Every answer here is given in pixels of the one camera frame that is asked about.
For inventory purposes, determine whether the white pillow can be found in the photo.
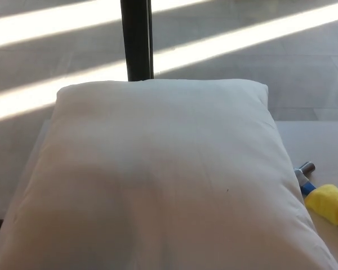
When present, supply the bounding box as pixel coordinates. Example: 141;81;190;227
0;78;338;270

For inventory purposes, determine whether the yellow cloth handle wrap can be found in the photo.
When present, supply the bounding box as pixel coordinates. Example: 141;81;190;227
305;183;338;226

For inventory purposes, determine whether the hammer with yellow handle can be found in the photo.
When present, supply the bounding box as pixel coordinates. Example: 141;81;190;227
293;161;338;226

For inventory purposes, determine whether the black vertical post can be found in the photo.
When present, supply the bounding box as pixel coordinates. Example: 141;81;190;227
120;0;155;83

